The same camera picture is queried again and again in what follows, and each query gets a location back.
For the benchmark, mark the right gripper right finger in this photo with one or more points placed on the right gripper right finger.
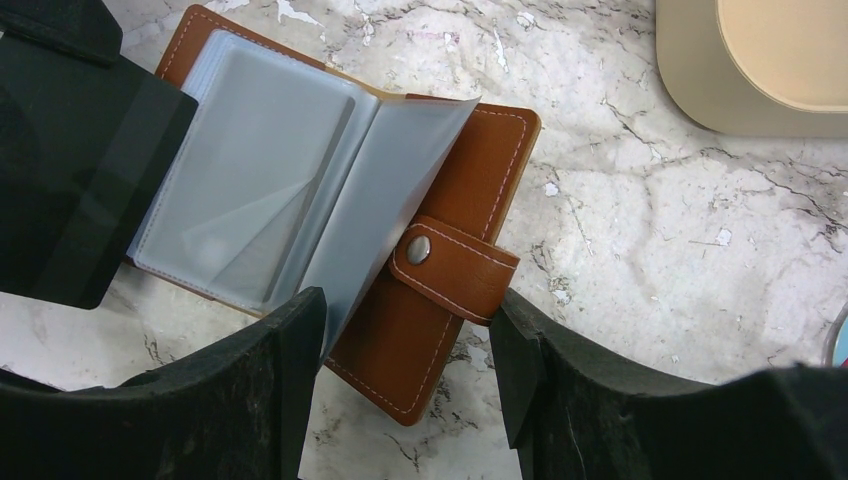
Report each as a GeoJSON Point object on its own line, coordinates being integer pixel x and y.
{"type": "Point", "coordinates": [574, 409]}

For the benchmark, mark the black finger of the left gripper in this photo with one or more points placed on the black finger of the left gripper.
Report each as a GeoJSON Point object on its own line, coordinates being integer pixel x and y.
{"type": "Point", "coordinates": [84, 29]}

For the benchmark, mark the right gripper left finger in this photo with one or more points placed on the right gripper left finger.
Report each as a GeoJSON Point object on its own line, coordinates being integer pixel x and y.
{"type": "Point", "coordinates": [236, 409]}

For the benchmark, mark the black credit card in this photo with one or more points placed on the black credit card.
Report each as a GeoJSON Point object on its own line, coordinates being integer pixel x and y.
{"type": "Point", "coordinates": [84, 150]}

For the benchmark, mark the brown leather card holder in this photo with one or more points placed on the brown leather card holder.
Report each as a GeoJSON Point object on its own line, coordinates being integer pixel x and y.
{"type": "Point", "coordinates": [293, 176]}

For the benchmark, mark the beige oval tray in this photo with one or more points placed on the beige oval tray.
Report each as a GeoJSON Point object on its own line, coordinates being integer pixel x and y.
{"type": "Point", "coordinates": [756, 68]}

